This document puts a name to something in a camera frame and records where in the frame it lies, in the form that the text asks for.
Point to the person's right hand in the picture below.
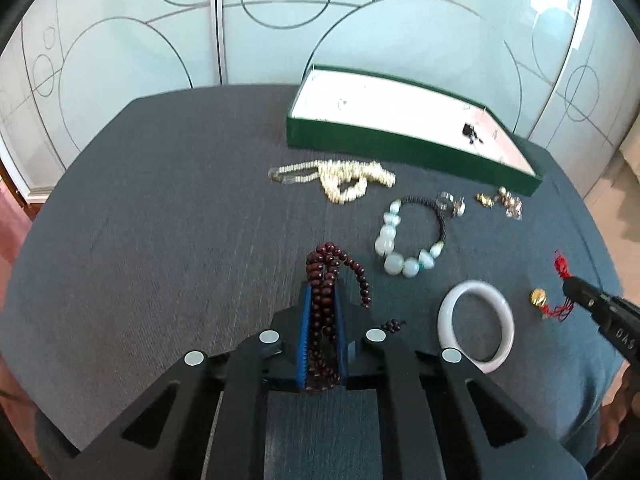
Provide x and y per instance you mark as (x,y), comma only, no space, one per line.
(622,410)

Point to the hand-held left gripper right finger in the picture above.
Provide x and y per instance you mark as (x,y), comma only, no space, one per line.
(341,340)

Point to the beaded earring cluster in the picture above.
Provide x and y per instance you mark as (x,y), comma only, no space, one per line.
(510,202)

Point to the white jade bangle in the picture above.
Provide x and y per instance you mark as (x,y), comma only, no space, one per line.
(445,327)

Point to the gold charm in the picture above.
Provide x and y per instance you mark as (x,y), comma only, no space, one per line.
(483,200)

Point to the green jewelry tray box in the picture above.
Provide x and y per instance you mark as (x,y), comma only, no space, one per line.
(400,142)

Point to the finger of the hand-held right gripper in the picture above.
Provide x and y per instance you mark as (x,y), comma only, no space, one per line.
(585,297)

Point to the small black ornament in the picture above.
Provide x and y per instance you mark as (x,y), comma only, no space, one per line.
(470,132)

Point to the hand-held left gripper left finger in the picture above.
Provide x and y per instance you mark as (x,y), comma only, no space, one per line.
(305,340)

